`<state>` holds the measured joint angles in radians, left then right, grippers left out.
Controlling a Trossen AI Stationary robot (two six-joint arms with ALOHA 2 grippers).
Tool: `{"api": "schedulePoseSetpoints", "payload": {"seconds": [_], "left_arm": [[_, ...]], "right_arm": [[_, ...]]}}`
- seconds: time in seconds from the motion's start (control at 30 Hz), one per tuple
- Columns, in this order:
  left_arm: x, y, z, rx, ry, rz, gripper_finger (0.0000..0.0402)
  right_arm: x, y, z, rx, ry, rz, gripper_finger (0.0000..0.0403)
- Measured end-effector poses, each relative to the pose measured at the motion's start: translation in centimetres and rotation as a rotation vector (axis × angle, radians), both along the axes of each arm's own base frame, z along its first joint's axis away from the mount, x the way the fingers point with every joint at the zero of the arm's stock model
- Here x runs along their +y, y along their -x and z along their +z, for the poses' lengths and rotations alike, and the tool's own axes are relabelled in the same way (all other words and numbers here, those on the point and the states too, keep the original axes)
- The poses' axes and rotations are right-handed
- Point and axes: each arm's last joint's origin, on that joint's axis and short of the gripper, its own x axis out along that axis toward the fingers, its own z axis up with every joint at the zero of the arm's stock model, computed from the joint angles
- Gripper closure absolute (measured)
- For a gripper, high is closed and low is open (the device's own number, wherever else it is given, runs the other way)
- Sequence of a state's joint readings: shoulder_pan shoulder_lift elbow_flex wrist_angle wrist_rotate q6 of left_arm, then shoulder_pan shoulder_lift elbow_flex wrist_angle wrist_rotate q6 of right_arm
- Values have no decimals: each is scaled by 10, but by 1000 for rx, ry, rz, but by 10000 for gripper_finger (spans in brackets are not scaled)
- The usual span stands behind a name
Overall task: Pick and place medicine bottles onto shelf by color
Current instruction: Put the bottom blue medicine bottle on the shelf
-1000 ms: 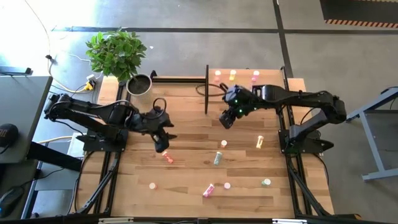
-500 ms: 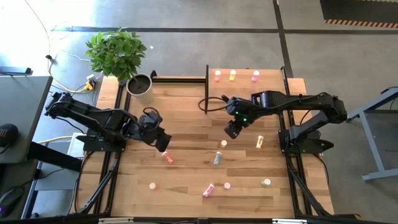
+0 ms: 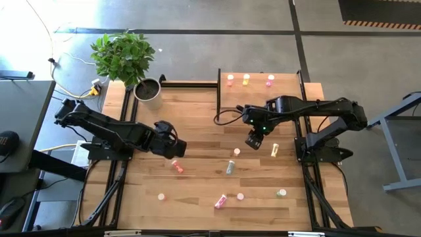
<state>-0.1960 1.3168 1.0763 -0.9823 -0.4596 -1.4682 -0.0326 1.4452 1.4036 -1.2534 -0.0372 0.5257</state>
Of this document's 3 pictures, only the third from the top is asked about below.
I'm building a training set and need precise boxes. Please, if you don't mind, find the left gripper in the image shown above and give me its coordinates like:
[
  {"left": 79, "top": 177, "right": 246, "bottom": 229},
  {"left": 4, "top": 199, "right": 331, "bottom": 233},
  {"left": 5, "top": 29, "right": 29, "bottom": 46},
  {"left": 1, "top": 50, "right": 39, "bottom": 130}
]
[{"left": 154, "top": 120, "right": 187, "bottom": 160}]

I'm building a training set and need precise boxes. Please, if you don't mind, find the white round plant pot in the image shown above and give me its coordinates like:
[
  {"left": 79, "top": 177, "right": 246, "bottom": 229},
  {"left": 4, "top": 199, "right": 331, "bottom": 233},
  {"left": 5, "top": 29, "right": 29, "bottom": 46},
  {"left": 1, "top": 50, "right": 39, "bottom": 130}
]
[{"left": 133, "top": 77, "right": 164, "bottom": 111}]

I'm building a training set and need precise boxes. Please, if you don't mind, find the white flat box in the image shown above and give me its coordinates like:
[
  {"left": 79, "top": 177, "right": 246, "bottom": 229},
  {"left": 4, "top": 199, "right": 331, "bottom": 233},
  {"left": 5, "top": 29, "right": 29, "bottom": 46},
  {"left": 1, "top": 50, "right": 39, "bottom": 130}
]
[{"left": 71, "top": 140, "right": 94, "bottom": 168}]

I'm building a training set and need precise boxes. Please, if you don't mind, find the green leafy plant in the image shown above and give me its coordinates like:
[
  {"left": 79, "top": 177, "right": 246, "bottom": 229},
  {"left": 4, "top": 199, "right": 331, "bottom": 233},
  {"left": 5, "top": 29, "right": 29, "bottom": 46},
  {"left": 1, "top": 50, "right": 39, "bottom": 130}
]
[{"left": 90, "top": 32, "right": 157, "bottom": 88}]

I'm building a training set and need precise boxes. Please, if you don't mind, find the black desk support beam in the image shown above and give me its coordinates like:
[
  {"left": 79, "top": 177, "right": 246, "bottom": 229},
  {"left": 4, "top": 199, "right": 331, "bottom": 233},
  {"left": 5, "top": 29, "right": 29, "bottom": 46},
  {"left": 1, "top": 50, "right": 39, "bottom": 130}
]
[{"left": 28, "top": 149, "right": 88, "bottom": 182}]

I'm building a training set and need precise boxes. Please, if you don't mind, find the grey desk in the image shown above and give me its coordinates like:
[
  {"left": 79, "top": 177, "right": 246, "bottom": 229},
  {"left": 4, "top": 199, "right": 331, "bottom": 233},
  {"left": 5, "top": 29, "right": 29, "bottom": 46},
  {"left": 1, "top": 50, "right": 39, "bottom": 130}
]
[{"left": 0, "top": 80, "right": 56, "bottom": 174}]

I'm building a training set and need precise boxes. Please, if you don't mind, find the black round pouch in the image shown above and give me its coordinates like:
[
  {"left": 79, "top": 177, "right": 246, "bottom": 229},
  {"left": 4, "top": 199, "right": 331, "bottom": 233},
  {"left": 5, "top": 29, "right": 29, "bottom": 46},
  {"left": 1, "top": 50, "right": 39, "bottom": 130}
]
[{"left": 0, "top": 130, "right": 20, "bottom": 157}]

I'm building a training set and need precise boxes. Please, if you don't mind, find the black computer mouse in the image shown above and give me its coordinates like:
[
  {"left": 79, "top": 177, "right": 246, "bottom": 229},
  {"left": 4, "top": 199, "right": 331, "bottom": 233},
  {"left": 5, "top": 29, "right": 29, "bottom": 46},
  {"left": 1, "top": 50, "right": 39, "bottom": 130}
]
[{"left": 0, "top": 196, "right": 26, "bottom": 232}]

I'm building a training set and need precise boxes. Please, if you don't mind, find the black mat orange striped edge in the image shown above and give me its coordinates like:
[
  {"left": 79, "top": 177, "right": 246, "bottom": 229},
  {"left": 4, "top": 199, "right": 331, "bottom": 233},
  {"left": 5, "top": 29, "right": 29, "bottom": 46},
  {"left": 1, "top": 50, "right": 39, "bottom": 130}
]
[{"left": 338, "top": 0, "right": 421, "bottom": 31}]

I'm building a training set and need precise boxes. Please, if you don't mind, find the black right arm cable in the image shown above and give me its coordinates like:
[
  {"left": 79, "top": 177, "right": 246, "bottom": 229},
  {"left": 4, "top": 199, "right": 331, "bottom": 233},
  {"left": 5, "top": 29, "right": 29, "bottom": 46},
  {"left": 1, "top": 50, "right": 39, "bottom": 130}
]
[{"left": 212, "top": 107, "right": 247, "bottom": 127}]

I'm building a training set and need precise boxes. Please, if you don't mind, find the wooden shelf with black frame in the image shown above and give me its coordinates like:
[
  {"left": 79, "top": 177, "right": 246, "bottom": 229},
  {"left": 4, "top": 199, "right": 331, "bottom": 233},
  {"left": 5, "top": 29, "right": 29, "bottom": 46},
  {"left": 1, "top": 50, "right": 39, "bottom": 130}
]
[{"left": 216, "top": 68, "right": 312, "bottom": 122}]

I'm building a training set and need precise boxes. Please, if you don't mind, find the black aluminium frame rail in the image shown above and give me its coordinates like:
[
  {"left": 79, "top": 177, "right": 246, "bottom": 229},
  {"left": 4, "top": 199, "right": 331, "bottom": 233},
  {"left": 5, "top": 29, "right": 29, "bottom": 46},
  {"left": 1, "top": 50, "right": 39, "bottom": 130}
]
[
  {"left": 158, "top": 74, "right": 218, "bottom": 89},
  {"left": 293, "top": 108, "right": 351, "bottom": 230},
  {"left": 78, "top": 86, "right": 141, "bottom": 228},
  {"left": 19, "top": 226, "right": 421, "bottom": 237}
]

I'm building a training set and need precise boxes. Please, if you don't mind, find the yellow extension cable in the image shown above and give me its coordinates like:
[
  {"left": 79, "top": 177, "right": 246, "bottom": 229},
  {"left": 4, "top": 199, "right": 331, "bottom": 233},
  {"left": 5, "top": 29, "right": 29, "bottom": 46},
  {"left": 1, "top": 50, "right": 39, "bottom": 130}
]
[{"left": 50, "top": 61, "right": 101, "bottom": 99}]

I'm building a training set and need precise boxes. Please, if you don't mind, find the silver metal bracket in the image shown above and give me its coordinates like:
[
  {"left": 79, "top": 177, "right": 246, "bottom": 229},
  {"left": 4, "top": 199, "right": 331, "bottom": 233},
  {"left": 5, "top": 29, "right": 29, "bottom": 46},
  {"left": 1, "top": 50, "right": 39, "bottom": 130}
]
[
  {"left": 287, "top": 231, "right": 326, "bottom": 237},
  {"left": 104, "top": 230, "right": 143, "bottom": 237}
]

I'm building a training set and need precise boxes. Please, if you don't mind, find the blue metal table frame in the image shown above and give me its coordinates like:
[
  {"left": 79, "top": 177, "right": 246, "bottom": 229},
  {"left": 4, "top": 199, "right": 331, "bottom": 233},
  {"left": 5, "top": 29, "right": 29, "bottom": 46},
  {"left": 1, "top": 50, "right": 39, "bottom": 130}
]
[{"left": 363, "top": 91, "right": 421, "bottom": 194}]

